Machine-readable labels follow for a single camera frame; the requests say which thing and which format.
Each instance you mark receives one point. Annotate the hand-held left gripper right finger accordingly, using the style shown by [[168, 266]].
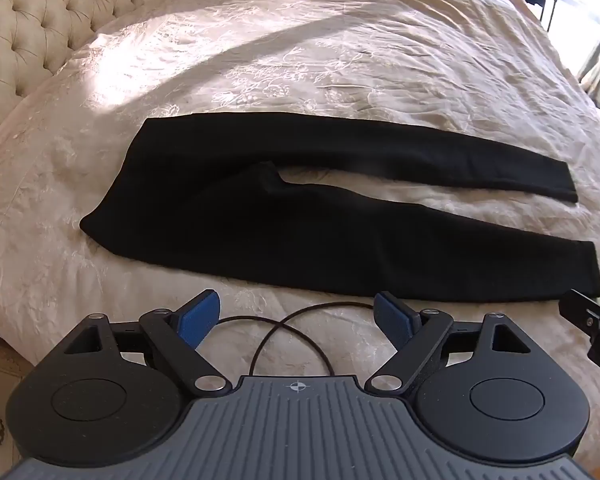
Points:
[[392, 319]]

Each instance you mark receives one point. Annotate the black pants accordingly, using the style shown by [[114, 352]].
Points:
[[220, 210]]

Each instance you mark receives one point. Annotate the cream embroidered bedspread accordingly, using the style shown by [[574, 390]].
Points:
[[330, 60]]

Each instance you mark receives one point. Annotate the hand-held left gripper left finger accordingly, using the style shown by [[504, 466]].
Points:
[[199, 319]]

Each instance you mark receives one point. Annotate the cream tufted headboard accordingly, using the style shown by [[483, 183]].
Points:
[[35, 25]]

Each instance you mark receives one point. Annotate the cream nightstand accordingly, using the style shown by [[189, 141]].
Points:
[[0, 400]]

